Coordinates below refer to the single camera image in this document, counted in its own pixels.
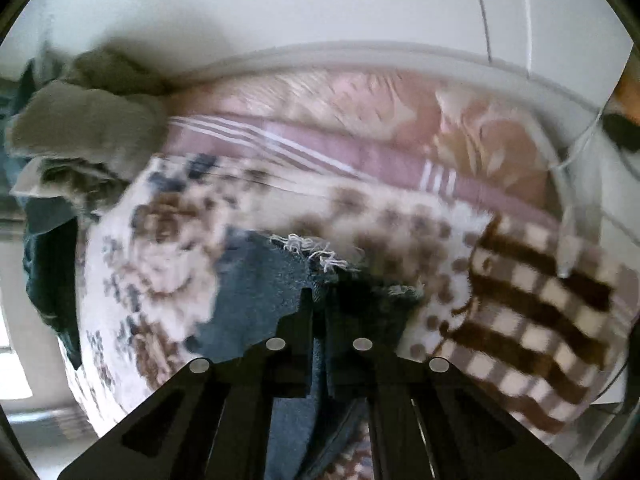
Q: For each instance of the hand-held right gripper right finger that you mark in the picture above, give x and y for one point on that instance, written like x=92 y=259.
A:
x=345 y=320

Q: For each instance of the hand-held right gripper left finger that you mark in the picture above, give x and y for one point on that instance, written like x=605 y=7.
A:
x=300 y=321

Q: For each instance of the blue denim pants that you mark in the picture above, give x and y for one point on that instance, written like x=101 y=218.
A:
x=260 y=300

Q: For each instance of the brown patterned blanket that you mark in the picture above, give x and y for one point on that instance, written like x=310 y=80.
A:
x=400 y=240

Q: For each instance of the pink striped bedsheet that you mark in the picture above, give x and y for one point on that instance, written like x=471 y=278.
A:
x=320 y=155

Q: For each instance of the pink floral towel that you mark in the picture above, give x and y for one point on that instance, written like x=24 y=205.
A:
x=380 y=110

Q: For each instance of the dark teal cloth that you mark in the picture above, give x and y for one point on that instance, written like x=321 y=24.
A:
x=50 y=260

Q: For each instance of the olive green cloth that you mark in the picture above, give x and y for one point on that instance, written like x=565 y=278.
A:
x=90 y=125

